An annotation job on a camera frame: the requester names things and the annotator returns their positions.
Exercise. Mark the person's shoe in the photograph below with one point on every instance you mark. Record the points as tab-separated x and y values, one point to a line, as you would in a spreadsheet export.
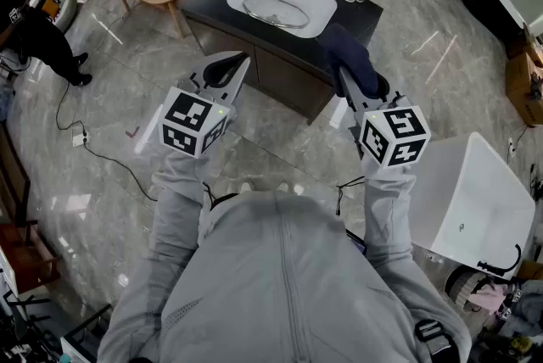
290	187
246	186

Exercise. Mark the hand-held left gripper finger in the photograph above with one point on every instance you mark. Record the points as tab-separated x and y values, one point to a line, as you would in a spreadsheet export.
237	83
212	63

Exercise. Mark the person's grey jacket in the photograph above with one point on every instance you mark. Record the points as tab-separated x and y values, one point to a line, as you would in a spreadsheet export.
271	289

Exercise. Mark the black top vanity cabinet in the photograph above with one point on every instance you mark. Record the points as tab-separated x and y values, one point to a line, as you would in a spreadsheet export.
275	70

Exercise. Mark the person's left forearm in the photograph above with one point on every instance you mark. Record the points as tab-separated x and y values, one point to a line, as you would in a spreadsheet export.
178	191

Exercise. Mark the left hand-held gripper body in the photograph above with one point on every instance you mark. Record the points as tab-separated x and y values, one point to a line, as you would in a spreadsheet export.
193	128

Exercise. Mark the cardboard box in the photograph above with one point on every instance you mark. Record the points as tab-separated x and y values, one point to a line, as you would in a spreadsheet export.
522	85

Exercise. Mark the pink cloth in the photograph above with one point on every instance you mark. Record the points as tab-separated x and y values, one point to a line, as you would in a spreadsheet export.
488	297

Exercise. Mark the white power strip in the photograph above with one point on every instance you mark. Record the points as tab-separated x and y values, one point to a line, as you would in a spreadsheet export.
80	138

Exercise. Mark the dark wooden shelf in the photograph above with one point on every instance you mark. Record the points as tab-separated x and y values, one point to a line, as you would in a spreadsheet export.
25	242

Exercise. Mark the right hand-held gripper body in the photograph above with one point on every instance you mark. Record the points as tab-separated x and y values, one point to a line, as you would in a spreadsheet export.
394	136

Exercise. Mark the person's right forearm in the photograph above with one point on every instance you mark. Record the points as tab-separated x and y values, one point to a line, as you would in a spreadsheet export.
388	208

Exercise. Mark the person's right shoe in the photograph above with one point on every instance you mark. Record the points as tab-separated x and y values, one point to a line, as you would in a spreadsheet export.
290	187

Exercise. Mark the white rectangular bathtub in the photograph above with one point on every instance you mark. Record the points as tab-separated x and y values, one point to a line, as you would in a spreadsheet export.
471	200

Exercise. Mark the black bathtub faucet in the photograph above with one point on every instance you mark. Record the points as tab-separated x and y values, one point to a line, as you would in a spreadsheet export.
507	266

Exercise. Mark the person's left shoe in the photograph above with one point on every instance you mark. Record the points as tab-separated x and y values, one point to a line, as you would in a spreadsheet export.
246	186

